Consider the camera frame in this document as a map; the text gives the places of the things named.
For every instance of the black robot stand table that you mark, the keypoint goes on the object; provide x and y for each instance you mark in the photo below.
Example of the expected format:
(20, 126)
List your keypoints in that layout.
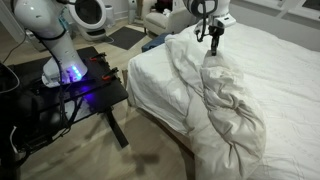
(40, 104)

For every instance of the white mattress sheet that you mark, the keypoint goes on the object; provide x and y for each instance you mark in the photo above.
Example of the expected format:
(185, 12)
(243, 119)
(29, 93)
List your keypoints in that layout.
(155, 85)

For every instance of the white round pet appliance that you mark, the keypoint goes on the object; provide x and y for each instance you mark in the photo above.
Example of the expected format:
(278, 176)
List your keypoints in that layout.
(90, 17)

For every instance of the red-handled clamp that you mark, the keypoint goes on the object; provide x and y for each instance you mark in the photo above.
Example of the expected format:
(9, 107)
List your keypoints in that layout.
(96, 57)
(110, 74)

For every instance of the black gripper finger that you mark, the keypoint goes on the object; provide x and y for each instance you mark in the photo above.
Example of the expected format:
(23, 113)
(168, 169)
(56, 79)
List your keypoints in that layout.
(213, 51)

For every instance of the white duvet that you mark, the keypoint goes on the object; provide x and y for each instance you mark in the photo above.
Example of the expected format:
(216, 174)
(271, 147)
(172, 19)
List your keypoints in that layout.
(253, 108)

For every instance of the dark floor mat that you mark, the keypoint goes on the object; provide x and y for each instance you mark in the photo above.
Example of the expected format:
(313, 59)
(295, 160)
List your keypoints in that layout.
(126, 38)

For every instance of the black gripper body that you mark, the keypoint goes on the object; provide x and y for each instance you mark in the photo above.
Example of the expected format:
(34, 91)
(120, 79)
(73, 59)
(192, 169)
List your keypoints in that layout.
(215, 32)

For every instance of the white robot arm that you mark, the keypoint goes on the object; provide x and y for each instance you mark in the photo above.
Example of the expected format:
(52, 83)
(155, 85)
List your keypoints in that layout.
(43, 19)

